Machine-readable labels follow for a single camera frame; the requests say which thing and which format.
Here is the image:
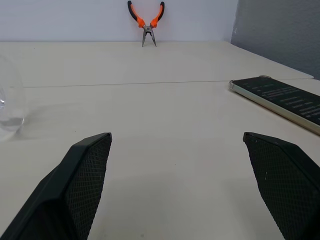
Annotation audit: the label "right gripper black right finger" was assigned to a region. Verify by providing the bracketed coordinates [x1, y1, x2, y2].
[243, 132, 320, 240]

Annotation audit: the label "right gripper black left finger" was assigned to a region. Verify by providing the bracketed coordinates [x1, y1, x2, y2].
[0, 132, 113, 240]

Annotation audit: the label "clear plastic cup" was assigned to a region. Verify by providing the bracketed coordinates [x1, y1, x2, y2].
[0, 55, 26, 135]

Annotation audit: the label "black smartphone in clear case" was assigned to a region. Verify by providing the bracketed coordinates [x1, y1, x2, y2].
[227, 75, 320, 137]

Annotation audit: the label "orange black needle-nose pliers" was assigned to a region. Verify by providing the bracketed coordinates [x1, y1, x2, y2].
[127, 0, 165, 48]

